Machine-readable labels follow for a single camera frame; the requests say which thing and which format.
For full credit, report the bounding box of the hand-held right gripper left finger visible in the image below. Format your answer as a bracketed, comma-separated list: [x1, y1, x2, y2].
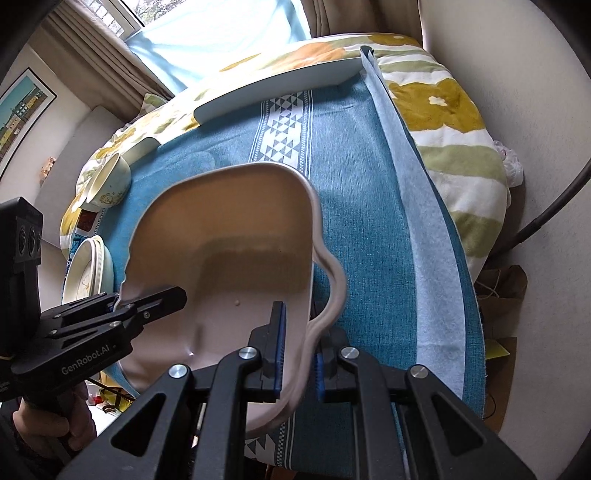
[55, 300, 290, 480]

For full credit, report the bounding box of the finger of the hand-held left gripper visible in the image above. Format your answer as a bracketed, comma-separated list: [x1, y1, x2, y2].
[46, 305, 156, 345]
[39, 285, 188, 325]

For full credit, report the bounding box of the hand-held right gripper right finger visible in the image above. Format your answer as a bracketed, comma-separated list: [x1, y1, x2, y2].
[310, 300, 546, 480]

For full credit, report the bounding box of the white patterned deep plate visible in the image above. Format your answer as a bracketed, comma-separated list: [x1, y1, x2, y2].
[62, 235, 105, 305]

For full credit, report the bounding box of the pink cloud-shaped plate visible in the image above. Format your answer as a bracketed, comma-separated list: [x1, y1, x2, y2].
[113, 164, 348, 437]

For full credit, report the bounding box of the cream printed bowl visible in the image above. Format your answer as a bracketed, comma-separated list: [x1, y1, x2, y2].
[85, 154, 134, 213]

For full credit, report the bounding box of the person's left hand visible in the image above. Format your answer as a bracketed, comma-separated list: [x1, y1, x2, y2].
[11, 383, 99, 457]

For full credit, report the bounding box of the grey headboard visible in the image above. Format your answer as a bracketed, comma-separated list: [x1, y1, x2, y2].
[34, 106, 126, 259]

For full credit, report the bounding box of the yellow paper item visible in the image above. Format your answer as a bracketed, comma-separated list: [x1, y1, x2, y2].
[482, 339, 509, 361]

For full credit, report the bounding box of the blue tablecloth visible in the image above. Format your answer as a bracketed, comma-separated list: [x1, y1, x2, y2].
[69, 78, 486, 472]

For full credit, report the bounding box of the green patterned pillow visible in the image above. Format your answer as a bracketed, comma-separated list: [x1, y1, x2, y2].
[139, 92, 167, 114]

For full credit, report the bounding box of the brown paper bag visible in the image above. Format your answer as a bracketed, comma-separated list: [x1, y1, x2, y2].
[475, 265, 530, 334]

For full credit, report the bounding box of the light blue cloth strip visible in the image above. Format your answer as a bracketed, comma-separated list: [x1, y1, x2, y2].
[359, 45, 467, 398]

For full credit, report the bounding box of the framed houses picture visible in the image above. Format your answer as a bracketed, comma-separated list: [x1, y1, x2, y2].
[0, 68, 59, 179]

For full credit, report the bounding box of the brown curtain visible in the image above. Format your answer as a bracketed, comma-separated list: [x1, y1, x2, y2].
[300, 0, 426, 38]
[44, 0, 176, 100]

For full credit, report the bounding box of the floral duvet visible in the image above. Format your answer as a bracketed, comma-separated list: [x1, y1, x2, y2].
[60, 32, 514, 274]

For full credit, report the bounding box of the light blue window cloth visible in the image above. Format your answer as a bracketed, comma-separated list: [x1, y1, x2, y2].
[124, 0, 315, 91]

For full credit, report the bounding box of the black lamp stand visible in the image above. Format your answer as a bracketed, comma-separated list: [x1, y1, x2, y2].
[489, 161, 591, 257]

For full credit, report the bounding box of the window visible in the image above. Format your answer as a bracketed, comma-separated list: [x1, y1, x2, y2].
[92, 0, 158, 38]

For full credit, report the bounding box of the white plastic bag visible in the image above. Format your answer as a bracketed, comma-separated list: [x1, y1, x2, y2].
[492, 138, 525, 188]

